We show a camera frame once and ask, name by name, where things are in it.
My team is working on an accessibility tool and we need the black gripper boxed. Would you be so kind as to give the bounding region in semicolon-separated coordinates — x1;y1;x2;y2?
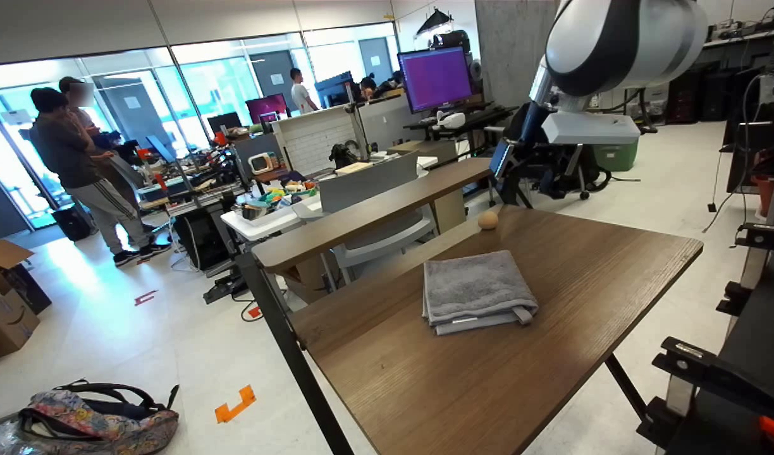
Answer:
484;101;548;211

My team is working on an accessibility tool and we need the grey towel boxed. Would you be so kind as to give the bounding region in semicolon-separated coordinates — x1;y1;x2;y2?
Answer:
420;249;540;340

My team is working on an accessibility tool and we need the green bin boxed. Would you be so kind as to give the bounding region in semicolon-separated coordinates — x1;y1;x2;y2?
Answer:
591;139;641;174

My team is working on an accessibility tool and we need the long wooden shelf desk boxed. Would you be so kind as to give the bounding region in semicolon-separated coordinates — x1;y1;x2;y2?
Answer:
250;155;512;273

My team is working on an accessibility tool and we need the purple screen monitor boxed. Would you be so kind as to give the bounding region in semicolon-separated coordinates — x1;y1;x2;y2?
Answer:
396;45;476;118

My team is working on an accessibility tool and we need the grey desk partition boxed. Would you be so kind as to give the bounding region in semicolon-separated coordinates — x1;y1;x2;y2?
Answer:
357;93;422;155

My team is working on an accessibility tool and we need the grey office chair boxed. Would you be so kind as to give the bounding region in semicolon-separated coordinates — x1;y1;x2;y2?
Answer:
318;153;440;293

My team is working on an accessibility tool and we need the black desk device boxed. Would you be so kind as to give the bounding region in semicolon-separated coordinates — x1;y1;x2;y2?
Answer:
329;139;363;169

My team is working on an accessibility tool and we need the black hanging lamp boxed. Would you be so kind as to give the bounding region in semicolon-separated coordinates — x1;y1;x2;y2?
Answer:
415;8;454;42

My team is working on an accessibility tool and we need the dark screen monitor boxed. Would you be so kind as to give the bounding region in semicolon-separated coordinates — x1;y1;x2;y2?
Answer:
314;72;359;111

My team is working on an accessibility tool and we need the white partition panel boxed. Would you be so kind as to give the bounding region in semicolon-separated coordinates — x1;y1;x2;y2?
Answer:
269;104;363;181

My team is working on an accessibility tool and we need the black cabinet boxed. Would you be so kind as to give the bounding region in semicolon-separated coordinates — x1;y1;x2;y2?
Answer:
663;82;726;128

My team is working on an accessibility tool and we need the colourful toys pile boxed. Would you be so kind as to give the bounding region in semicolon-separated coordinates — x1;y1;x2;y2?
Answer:
263;177;318;211

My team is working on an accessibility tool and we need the person in white shirt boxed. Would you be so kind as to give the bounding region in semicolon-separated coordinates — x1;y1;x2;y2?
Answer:
285;67;321;118

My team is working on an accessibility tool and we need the white desk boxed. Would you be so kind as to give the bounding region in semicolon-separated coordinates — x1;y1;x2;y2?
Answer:
219;198;325;249

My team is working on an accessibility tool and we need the black equipment rack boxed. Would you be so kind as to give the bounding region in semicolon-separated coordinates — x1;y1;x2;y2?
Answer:
721;61;774;198

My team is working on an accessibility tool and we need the small magenta screen monitor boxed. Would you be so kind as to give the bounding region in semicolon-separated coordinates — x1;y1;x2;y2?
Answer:
245;93;293;129

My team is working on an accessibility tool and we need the metal storage shelving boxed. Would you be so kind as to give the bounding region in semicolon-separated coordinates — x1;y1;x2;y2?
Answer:
605;0;774;129

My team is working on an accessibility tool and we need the small black monitor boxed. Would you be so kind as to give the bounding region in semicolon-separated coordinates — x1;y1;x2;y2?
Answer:
205;109;245;139

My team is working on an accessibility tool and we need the black bag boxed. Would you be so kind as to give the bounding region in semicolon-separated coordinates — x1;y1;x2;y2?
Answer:
171;206;237;273

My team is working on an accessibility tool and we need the cluttered workbench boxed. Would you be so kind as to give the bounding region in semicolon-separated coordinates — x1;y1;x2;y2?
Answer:
115;134;254;219

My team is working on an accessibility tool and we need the black suitcase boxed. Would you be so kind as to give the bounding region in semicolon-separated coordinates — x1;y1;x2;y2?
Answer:
51;206;92;244

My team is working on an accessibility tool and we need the person in grey shirt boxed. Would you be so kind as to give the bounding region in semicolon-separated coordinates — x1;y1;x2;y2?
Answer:
27;87;162;270

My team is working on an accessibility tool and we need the person wearing cap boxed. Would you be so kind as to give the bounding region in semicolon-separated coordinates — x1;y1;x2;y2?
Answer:
54;73;149;193

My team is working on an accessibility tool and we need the colourful patterned backpack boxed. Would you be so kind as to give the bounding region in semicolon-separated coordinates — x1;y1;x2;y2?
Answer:
14;377;182;455

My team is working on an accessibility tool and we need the open cardboard box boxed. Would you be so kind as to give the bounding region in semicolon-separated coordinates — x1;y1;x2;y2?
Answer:
0;239;54;317

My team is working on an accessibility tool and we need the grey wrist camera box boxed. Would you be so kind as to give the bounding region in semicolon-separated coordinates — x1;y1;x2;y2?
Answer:
540;111;641;148

